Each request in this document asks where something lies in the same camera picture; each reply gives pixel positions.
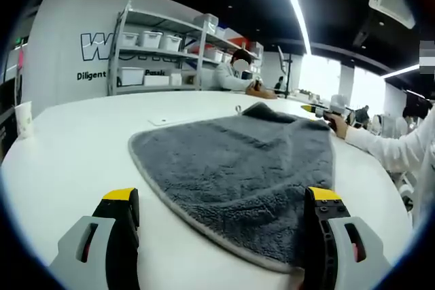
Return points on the grey towel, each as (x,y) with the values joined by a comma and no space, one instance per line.
(238,161)

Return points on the person's right hand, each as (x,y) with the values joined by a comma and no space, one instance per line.
(340,127)

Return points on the monitor on black stand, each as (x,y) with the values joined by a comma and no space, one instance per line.
(289,72)

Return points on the wooden tray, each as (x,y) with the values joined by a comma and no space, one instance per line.
(266,95)

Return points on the ceiling light strip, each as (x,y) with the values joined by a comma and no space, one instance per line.
(295,8)

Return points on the white paper cup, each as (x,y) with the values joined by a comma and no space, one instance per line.
(24,120)

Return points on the grey metal shelf rack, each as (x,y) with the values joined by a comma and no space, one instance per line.
(163,21)

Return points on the dark grey cabinet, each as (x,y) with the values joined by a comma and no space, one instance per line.
(7,117)

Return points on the group of white storage bins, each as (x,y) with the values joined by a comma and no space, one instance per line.
(150,38)

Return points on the pink tag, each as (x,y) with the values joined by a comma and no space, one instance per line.
(21,59)

